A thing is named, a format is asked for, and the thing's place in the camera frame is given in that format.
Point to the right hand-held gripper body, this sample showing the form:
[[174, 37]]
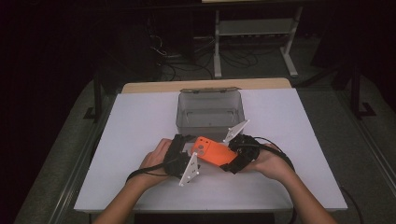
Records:
[[247, 149]]

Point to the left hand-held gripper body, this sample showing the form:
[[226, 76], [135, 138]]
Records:
[[176, 163]]

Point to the orange phone case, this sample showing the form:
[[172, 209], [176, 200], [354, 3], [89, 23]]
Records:
[[213, 152]]

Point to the clear grey plastic box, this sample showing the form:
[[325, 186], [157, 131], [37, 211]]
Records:
[[210, 105]]

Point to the person's left hand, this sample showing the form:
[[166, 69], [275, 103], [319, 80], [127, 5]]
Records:
[[154, 168]]

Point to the person's right hand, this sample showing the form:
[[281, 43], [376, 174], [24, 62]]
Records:
[[272, 163]]

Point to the black metal stand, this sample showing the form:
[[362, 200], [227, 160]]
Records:
[[356, 93], [97, 99]]

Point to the white metal stand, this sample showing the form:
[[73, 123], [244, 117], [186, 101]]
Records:
[[255, 27]]

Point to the grey metal rail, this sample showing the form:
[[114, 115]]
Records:
[[77, 174], [370, 146]]

